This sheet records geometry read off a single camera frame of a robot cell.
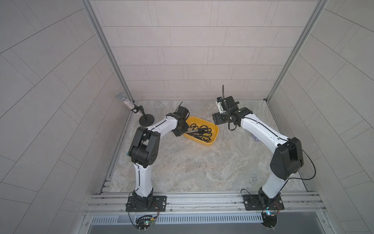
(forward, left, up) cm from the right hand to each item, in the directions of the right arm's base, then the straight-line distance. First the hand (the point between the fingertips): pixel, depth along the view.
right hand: (218, 115), depth 88 cm
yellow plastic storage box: (+4, +10, -12) cm, 16 cm away
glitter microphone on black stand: (+9, +49, -11) cm, 51 cm away
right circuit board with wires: (-50, -18, -17) cm, 56 cm away
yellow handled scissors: (-6, +9, -13) cm, 17 cm away
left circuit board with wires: (-49, +42, -16) cm, 66 cm away
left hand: (0, +19, -13) cm, 23 cm away
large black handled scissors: (0, +9, -14) cm, 16 cm away
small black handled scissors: (+1, +16, -14) cm, 21 cm away
